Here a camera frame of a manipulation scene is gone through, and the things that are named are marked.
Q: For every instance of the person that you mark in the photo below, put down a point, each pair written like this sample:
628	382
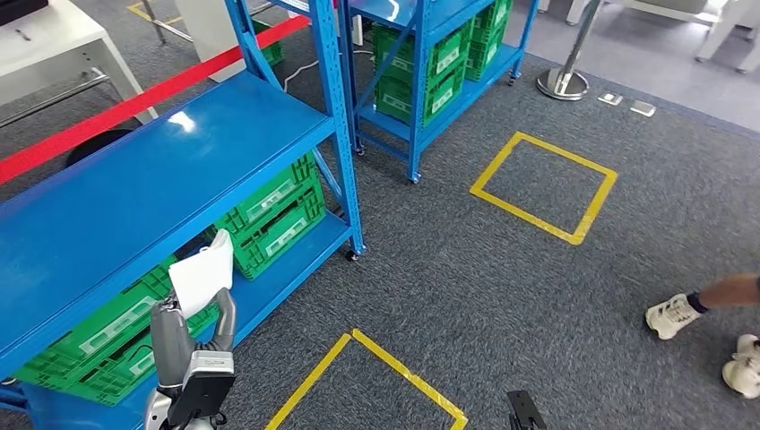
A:
671	314

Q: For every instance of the white desk with papers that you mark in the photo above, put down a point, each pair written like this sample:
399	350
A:
59	41

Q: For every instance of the red barrier belt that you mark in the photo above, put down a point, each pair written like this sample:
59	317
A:
119	114

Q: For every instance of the blue shelf rack with crates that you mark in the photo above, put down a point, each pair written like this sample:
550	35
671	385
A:
380	121

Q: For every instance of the dark right wrist camera bracket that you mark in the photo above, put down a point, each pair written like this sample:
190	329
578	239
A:
525	412

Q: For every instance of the green plastic crate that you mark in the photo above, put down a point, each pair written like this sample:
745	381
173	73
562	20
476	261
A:
273	56
484	18
297	172
427	116
89	394
35	371
255	261
457	44
475	68

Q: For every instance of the wide blue metal shelf rack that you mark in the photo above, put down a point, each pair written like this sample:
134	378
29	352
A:
148	178

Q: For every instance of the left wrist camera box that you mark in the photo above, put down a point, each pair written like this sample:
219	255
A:
205	386

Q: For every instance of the chrome stanchion post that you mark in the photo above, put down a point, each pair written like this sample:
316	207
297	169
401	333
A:
561	86

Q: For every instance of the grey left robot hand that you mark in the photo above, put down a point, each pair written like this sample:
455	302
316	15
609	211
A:
172	344

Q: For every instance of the black desktop device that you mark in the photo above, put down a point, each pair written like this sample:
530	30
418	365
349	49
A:
21	9

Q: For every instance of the black round ribbed seat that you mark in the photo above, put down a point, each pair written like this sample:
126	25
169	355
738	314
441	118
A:
89	148

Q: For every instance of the metal floor socket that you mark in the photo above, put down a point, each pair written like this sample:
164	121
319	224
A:
643	108
610	99

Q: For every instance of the white plastic shell part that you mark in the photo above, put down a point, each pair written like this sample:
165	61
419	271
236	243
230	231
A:
202	279

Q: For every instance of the black pen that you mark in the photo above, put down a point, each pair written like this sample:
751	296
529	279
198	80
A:
24	35

